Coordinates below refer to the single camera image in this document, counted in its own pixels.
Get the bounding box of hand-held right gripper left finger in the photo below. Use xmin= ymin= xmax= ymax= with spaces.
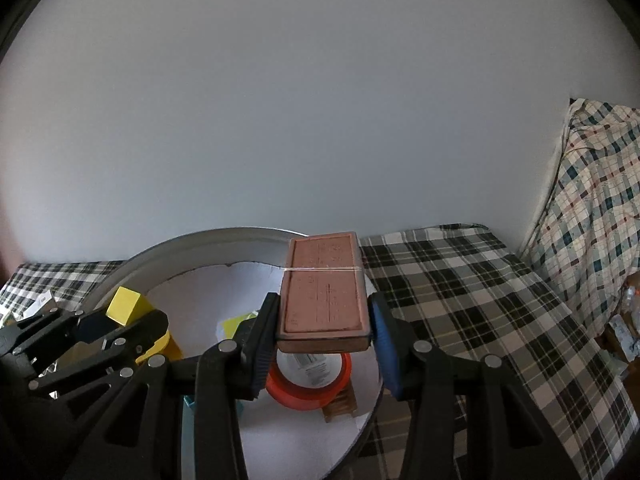
xmin=60 ymin=292 xmax=281 ymax=480

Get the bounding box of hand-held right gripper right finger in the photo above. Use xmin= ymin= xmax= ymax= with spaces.
xmin=369 ymin=292 xmax=584 ymax=480

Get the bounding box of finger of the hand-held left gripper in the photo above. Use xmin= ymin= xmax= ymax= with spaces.
xmin=27 ymin=308 xmax=169 ymax=411
xmin=0 ymin=308 xmax=119 ymax=361

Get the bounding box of yellow cube box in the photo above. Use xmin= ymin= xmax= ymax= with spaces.
xmin=105 ymin=286 xmax=184 ymax=367

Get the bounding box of cream box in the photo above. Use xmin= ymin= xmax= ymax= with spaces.
xmin=215 ymin=312 xmax=259 ymax=347

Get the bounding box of red tape roll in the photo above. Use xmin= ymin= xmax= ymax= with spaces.
xmin=265 ymin=352 xmax=353 ymax=412

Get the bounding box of blue round tin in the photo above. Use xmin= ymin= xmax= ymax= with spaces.
xmin=75 ymin=227 xmax=387 ymax=480

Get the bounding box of small wooden stand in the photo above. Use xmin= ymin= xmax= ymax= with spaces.
xmin=321 ymin=377 xmax=357 ymax=424

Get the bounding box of brown box with rubber band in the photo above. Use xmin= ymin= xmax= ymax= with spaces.
xmin=276 ymin=231 xmax=372 ymax=355

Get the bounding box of black and white plaid blanket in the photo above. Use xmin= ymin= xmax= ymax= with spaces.
xmin=0 ymin=223 xmax=627 ymax=480

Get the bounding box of clear plastic bag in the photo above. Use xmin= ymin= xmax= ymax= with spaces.
xmin=604 ymin=270 xmax=640 ymax=363

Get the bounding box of plaid pillow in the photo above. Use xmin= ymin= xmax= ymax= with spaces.
xmin=519 ymin=97 xmax=640 ymax=357

